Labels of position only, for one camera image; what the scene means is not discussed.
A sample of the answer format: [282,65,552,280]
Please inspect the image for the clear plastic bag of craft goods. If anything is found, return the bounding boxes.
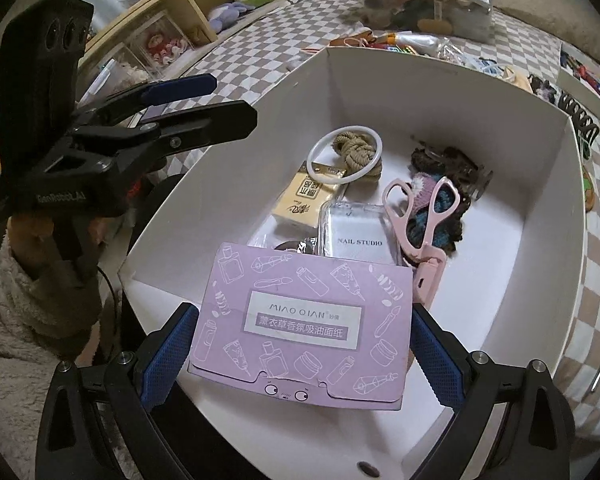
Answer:
[347,0,498,41]

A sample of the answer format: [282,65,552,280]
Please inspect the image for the clear acrylic doll box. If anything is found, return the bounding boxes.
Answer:
[92,9,198,81]

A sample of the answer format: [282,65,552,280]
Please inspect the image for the person's left hand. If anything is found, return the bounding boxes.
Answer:
[5,216,57,281]

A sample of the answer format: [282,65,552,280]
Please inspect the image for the beige fuzzy blanket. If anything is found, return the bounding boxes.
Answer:
[495,0,600,76]

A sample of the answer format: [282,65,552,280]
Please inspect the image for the clear plastic nail case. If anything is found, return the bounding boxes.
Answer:
[317,199,401,266]

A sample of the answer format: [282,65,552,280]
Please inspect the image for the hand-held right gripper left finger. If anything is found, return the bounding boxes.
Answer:
[34,301,201,480]

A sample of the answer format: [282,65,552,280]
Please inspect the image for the black hair claw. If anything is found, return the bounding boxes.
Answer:
[559,90,600,161]

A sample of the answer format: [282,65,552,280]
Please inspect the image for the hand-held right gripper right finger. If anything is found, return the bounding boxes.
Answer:
[409,304,577,480]

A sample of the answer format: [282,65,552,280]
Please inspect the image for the blue knitted scrunchie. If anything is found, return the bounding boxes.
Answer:
[407,172,473,256]

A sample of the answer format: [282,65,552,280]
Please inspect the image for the white plastic ring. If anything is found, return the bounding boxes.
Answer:
[306,124,384,184]

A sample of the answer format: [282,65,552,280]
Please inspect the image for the translucent white bundle orange cap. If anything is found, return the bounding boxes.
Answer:
[387,31,453,56]

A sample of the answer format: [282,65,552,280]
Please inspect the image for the dark brown fuzzy hair clip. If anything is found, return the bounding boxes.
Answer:
[410,135,493,201]

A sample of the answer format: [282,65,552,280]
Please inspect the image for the white cardboard box container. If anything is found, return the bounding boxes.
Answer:
[117,46,588,480]

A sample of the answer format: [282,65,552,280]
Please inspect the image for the wooden headboard shelf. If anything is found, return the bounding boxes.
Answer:
[80,0,331,76]

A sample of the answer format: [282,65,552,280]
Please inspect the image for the yellow tissue packet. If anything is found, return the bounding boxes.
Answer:
[271,160,348,233]

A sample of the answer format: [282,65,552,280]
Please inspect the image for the brown white checkered bedsheet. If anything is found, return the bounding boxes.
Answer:
[87,0,600,411]

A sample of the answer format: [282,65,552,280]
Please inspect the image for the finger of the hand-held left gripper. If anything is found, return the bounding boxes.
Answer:
[74,100,258,161]
[74,73,218,129]

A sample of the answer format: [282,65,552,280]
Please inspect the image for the lilac printed paper box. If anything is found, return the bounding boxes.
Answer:
[186,241,415,412]

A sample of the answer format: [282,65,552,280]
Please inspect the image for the person's left forearm fluffy sleeve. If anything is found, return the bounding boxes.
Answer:
[0,245,106,461]

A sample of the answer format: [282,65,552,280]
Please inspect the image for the pink scissors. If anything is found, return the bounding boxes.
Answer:
[382,176,463,308]

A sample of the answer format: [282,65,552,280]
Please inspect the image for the tan rope knot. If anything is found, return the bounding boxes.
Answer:
[328,130,383,181]

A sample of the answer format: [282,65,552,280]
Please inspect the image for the purple plush toy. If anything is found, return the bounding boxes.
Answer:
[207,1,253,35]

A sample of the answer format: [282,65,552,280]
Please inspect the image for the black cable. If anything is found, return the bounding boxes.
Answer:
[96,267,131,361]

